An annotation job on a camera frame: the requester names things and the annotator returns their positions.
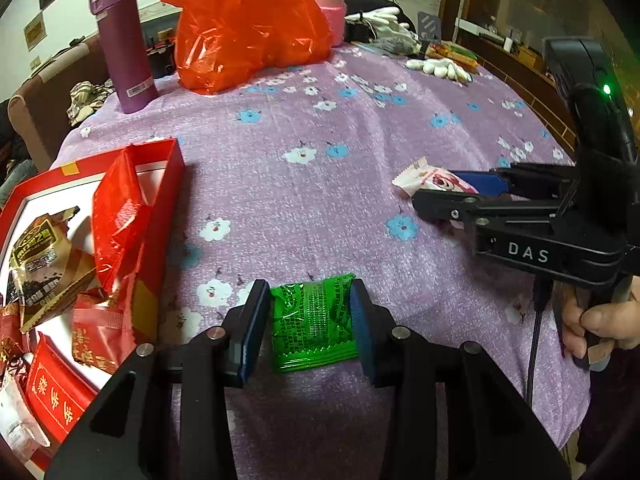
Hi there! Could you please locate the red cardboard box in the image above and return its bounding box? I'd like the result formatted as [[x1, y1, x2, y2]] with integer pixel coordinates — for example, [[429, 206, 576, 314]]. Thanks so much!
[[0, 137, 186, 476]]

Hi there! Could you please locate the pink snack packet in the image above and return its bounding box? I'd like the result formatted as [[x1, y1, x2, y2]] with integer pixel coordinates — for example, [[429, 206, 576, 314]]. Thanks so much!
[[391, 156, 481, 231]]

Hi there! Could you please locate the black bag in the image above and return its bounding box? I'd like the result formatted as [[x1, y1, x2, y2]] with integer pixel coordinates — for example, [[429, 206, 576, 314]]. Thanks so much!
[[345, 0, 416, 56]]

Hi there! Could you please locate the red plastic bag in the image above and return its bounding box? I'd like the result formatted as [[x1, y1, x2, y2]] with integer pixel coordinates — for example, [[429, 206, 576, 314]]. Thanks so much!
[[155, 0, 333, 95]]

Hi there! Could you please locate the orange red snack packet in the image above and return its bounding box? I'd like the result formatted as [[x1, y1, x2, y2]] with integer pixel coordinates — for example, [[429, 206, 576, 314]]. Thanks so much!
[[70, 292, 138, 376]]

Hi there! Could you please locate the red gold-lettered snack packet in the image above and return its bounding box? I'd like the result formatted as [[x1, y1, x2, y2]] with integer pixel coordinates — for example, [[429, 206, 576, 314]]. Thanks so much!
[[25, 335, 98, 443]]

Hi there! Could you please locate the brown sofa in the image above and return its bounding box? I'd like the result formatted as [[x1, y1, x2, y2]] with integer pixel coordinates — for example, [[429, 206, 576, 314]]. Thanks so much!
[[7, 42, 108, 171]]

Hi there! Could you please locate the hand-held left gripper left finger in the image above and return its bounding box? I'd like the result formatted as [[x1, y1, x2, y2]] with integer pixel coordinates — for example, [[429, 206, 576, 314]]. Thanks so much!
[[45, 279, 271, 480]]

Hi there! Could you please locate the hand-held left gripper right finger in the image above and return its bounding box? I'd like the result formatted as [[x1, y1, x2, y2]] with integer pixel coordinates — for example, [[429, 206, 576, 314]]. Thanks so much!
[[348, 280, 571, 480]]

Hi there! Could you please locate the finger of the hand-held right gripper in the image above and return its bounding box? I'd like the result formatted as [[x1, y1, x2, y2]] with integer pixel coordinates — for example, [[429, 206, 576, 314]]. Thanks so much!
[[452, 162, 578, 200], [411, 187, 568, 229]]

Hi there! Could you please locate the patterned cloth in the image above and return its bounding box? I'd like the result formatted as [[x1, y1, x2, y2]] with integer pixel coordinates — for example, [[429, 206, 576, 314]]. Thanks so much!
[[67, 80, 116, 128]]

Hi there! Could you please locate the pink sleeved bottle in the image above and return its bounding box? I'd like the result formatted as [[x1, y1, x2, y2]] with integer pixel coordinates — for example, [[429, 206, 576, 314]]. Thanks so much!
[[311, 0, 348, 45]]

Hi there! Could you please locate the purple thermos flask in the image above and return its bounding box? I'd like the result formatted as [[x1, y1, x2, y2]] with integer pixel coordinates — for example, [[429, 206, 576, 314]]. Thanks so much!
[[89, 0, 160, 115]]

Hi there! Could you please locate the person's dark clothing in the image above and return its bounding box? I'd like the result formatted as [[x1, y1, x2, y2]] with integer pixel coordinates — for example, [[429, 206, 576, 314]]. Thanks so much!
[[580, 355, 640, 468]]

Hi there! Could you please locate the plain shiny red snack packet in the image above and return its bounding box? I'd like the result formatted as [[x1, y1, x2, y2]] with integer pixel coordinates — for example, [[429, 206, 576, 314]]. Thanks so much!
[[91, 152, 153, 293]]

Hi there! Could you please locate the green snack packet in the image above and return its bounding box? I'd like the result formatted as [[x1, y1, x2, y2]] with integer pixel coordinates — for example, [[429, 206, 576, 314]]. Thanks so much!
[[269, 273, 361, 373]]

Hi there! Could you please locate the dark wooden sideboard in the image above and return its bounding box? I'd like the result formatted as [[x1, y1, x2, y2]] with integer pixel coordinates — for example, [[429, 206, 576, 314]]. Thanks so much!
[[452, 15, 581, 153]]

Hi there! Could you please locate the yellow wall sign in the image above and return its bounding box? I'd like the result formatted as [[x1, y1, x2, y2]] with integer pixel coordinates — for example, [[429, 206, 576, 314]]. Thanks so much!
[[22, 12, 48, 51]]

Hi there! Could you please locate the orange snack bar packet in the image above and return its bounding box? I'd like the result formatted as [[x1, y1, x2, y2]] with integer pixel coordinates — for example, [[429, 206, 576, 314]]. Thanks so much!
[[425, 41, 466, 57]]

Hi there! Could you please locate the dark cloth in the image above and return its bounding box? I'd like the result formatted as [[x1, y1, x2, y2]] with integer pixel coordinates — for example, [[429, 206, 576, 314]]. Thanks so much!
[[0, 100, 36, 191]]

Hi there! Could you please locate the red gold-patterned snack packet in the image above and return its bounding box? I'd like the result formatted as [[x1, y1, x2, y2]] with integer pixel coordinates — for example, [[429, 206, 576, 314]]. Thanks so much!
[[0, 305, 26, 386]]

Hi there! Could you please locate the pile of white gloves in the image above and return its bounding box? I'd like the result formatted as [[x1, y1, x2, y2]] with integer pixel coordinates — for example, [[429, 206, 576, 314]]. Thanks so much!
[[405, 57, 473, 82]]

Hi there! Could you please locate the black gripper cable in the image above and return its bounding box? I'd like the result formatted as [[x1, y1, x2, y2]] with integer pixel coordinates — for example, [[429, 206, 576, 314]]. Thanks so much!
[[522, 280, 551, 406]]

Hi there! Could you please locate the person's right hand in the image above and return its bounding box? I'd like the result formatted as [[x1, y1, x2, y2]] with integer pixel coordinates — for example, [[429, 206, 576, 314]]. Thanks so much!
[[560, 290, 640, 371]]

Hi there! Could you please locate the purple floral tablecloth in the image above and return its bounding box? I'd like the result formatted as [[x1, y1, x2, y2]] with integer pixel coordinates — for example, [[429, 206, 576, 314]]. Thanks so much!
[[47, 42, 593, 480]]

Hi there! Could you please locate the gold brown snack packet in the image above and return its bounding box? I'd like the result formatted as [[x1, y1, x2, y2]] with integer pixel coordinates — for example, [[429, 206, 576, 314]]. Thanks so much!
[[7, 212, 98, 333]]

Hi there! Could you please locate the white snack packet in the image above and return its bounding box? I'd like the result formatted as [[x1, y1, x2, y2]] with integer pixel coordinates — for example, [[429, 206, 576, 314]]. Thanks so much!
[[0, 375, 51, 463]]

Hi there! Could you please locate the white work glove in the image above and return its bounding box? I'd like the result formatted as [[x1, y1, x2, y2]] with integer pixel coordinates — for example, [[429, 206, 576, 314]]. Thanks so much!
[[345, 7, 418, 43]]

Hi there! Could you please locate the yellow snack bar packet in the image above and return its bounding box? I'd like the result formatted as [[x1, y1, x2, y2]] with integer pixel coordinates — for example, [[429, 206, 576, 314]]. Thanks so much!
[[430, 47, 478, 67]]

